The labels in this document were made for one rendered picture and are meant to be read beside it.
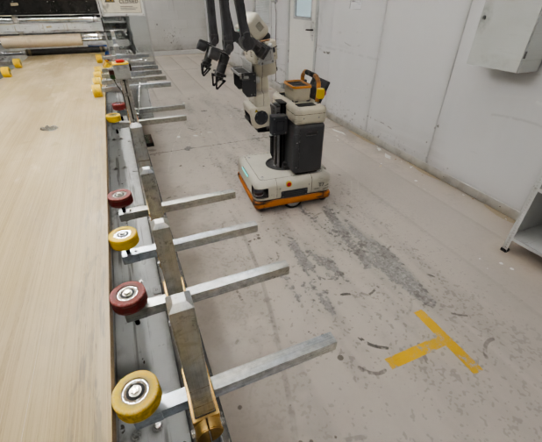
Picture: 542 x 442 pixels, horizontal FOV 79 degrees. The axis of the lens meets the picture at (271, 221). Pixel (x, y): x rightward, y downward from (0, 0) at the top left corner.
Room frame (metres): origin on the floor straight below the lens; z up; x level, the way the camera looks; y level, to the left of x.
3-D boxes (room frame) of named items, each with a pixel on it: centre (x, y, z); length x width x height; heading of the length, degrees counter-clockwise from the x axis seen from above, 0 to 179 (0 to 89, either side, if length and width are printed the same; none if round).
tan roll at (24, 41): (4.34, 2.42, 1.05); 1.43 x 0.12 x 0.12; 113
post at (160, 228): (0.54, 0.22, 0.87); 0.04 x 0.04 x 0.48; 23
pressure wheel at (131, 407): (0.31, 0.24, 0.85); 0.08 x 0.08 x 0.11
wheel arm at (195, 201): (1.07, 0.35, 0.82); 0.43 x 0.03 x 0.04; 113
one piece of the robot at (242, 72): (2.53, 0.18, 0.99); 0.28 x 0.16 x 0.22; 18
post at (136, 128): (1.00, 0.42, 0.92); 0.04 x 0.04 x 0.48; 23
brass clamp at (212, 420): (0.33, 0.14, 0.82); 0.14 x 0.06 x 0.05; 23
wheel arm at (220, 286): (0.61, 0.15, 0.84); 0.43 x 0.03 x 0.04; 113
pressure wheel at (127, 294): (0.54, 0.34, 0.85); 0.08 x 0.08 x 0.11
